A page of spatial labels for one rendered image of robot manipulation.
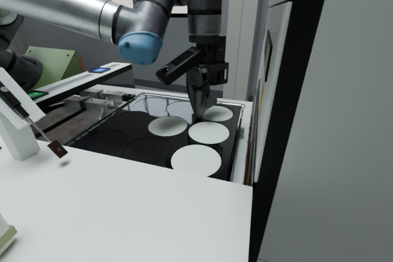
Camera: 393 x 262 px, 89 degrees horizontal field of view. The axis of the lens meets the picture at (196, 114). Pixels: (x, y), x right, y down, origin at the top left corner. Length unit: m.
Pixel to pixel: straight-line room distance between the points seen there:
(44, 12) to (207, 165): 0.40
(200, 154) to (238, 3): 2.14
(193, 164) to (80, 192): 0.20
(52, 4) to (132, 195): 0.35
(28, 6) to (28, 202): 0.32
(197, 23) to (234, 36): 2.01
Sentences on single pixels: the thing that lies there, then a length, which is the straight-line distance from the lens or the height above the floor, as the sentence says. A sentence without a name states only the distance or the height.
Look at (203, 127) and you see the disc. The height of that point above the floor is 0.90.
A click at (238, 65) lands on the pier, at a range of 2.50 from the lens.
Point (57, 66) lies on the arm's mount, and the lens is 0.98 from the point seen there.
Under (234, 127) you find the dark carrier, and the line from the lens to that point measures 0.52.
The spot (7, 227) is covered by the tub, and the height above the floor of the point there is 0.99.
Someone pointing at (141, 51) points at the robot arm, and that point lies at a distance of 0.39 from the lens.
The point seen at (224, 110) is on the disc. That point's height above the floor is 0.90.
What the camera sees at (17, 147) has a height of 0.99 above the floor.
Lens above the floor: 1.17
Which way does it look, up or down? 28 degrees down
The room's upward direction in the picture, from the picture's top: straight up
